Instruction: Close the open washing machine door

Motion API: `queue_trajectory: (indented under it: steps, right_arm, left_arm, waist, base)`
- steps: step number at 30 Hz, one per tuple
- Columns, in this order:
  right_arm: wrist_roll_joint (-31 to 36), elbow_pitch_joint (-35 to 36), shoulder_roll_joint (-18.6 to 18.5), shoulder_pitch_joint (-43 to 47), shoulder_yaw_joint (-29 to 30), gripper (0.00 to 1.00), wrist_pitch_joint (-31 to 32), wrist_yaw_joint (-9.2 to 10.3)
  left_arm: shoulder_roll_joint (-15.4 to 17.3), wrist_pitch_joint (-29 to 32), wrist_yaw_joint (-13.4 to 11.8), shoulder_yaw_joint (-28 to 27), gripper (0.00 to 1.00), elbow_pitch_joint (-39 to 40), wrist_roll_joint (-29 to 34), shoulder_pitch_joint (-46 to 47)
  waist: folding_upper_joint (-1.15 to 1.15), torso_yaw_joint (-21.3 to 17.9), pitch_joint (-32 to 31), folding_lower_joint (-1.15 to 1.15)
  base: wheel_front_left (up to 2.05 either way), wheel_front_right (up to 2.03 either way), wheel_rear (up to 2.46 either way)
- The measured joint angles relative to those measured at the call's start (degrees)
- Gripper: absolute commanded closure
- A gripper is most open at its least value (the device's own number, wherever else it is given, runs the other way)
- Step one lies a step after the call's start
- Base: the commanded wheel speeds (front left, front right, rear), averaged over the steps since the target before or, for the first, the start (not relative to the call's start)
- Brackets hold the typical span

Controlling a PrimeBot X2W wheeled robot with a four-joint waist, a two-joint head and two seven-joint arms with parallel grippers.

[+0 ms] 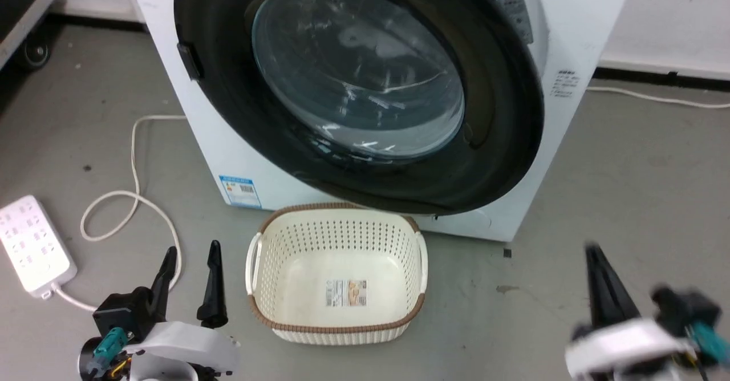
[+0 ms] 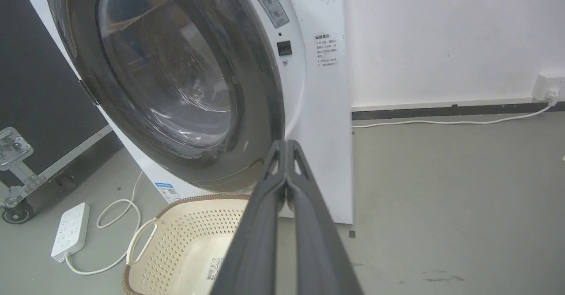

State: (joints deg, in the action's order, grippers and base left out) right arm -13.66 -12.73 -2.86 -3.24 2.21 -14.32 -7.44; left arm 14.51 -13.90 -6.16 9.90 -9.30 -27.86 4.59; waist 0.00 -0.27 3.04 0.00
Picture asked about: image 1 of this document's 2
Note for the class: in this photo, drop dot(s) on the cream plastic laundry basket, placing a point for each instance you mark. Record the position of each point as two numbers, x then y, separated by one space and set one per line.
342 255

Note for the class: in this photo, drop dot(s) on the grey door hinge plate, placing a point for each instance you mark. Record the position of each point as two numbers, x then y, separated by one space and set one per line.
516 16

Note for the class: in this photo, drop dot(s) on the paper label in basket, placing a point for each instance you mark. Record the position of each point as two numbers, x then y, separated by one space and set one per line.
345 292

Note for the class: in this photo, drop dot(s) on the black round washer door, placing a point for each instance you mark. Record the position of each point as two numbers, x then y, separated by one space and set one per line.
490 141

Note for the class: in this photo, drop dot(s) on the white front-load washing machine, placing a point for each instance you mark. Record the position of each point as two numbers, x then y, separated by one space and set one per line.
576 21

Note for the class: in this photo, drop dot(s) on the black cart with caster wheel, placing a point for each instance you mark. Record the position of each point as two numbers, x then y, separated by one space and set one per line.
23 4

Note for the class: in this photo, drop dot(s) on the blue energy label sticker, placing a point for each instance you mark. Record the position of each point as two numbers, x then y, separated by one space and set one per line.
240 191

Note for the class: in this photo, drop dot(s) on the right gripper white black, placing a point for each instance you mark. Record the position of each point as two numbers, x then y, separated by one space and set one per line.
633 344

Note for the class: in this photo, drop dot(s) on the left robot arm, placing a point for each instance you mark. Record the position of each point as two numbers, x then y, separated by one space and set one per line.
162 371

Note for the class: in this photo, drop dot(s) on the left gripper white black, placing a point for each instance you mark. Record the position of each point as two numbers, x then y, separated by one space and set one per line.
182 344

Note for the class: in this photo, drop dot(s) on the small text sticker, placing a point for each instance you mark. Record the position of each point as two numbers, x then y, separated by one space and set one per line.
564 83

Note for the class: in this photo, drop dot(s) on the white power strip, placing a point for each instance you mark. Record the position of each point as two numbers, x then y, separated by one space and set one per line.
31 247

